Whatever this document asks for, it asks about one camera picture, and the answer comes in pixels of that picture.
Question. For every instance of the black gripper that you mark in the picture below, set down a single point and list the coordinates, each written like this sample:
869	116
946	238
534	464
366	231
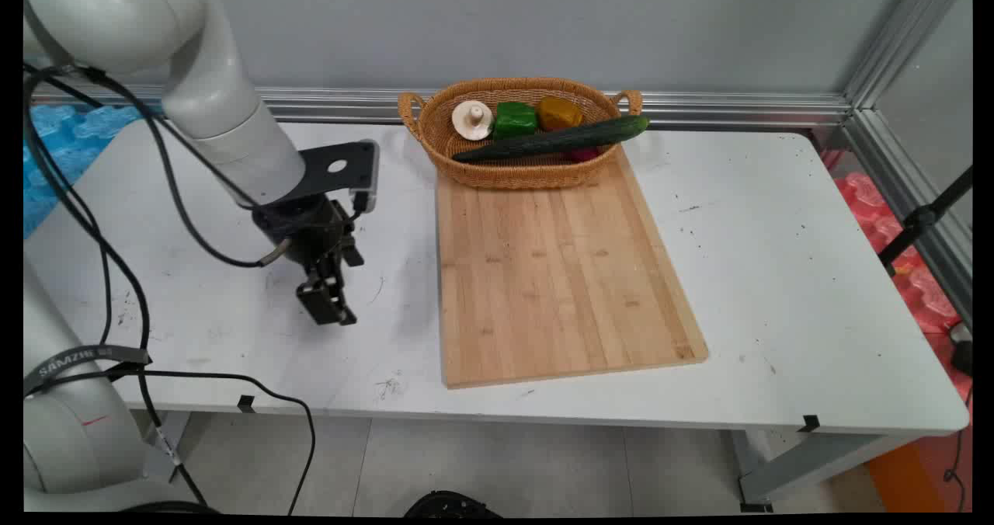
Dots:
307	226

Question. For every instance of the dark green cucumber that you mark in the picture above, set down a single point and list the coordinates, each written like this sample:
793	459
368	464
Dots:
551	140

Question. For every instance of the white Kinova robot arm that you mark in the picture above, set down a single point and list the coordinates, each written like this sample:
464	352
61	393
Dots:
210	98

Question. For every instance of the black table edge clip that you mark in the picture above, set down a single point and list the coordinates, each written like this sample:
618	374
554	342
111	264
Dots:
246	404
810	423

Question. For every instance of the grey table leg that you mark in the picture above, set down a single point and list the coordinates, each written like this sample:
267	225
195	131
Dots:
167	439
815	459

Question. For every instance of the woven wicker basket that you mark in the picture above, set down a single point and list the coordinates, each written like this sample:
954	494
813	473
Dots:
512	174

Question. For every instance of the beige toy mushroom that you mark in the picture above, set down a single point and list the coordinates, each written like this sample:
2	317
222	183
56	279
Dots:
472	119

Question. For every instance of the bamboo cutting board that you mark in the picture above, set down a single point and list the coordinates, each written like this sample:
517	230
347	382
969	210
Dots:
559	276

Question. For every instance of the black round object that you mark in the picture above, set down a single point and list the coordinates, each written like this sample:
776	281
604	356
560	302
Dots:
450	505

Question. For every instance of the green bell pepper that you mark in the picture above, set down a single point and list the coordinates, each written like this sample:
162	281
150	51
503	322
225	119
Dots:
514	119

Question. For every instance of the purple sweet potato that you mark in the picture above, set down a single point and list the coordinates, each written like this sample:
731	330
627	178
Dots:
582	154

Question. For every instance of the yellow bell pepper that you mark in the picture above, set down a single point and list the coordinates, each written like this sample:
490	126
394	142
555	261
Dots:
559	112

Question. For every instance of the blue foam mat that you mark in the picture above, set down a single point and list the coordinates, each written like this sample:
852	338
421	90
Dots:
58	160

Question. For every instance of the red foam mat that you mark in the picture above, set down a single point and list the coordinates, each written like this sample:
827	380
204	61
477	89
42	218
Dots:
924	292

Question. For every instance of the black tripod leg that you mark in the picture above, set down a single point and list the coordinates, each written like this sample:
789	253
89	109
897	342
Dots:
920	218

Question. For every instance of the orange floor mat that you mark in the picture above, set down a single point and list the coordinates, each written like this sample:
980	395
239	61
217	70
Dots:
905	482

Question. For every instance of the black power adapter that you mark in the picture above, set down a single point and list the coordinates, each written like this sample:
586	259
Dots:
961	350

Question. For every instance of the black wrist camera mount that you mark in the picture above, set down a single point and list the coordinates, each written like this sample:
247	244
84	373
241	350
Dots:
342	169

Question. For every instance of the aluminium frame rail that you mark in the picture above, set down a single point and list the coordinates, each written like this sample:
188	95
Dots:
699	109
916	191

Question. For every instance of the aluminium frame post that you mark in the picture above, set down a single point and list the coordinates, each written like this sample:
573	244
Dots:
901	43

